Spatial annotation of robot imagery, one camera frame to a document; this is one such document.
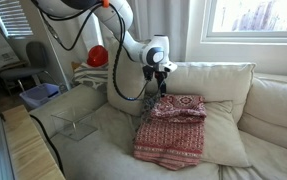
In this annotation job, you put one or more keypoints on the grey office chair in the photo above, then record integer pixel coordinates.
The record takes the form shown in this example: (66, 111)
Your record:
(36, 53)

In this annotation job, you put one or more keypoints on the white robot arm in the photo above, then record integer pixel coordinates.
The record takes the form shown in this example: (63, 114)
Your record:
(116, 13)

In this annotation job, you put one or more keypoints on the red patterned fringed blanket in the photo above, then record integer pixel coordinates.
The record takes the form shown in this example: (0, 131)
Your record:
(173, 140)

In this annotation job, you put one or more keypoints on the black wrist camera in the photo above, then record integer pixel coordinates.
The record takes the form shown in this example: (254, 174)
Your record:
(148, 72)

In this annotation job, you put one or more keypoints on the white curtain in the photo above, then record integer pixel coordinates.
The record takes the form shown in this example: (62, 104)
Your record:
(176, 26)

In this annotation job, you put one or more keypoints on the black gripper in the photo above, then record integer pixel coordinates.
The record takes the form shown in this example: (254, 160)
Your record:
(160, 78)

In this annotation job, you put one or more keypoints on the light wooden table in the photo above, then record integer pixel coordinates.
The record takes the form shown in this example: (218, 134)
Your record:
(26, 150)

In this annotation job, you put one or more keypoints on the white window frame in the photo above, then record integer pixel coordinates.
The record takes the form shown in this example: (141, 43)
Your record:
(249, 35)

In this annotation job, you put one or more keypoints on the clear acrylic stand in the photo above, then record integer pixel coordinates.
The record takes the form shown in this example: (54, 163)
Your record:
(78, 131)

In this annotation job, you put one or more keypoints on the white slanted pole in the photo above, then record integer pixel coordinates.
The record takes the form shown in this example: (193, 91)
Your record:
(58, 61)

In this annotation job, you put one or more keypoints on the beige fabric sofa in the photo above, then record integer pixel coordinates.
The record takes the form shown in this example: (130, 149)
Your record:
(93, 156)

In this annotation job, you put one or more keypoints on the red hard hat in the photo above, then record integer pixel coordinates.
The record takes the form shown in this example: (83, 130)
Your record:
(97, 56)

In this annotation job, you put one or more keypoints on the lavender plastic bin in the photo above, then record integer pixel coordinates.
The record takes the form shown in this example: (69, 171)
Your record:
(38, 95)

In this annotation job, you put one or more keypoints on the white window blinds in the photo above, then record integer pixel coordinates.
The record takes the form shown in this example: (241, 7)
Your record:
(11, 16)

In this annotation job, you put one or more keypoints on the grey white striped cloth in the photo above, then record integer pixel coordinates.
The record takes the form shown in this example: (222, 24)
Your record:
(89, 75)

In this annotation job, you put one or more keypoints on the beige sofa back cushion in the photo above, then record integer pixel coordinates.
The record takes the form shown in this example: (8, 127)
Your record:
(276, 106)
(209, 78)

